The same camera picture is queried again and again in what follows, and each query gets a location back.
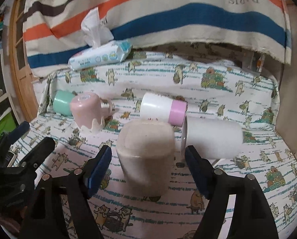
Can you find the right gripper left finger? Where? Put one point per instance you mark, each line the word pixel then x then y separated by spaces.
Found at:
pixel 61 201

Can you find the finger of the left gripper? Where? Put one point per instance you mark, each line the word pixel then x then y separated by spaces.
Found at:
pixel 19 133
pixel 17 183

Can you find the beige speckled cup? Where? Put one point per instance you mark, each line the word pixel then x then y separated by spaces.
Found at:
pixel 146 154

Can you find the mint green cup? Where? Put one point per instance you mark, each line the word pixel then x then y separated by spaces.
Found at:
pixel 61 103

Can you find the pink cup with white base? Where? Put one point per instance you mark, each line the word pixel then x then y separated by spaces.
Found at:
pixel 90 111

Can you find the white and lilac cup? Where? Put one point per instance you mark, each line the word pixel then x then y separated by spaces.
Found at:
pixel 161 108

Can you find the smartwatch on wrist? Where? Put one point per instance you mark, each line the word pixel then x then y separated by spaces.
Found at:
pixel 10 159

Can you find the wooden shelf side panel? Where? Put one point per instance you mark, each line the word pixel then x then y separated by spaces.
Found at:
pixel 286 123

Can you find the baby wipes pack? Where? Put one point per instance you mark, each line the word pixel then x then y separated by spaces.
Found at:
pixel 103 49

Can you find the cat print bed sheet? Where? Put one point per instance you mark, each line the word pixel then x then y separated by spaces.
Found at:
pixel 232 109

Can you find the striped Paris cloth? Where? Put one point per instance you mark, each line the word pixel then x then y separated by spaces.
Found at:
pixel 52 28

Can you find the white mug with handle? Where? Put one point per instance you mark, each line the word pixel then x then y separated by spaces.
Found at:
pixel 212 138

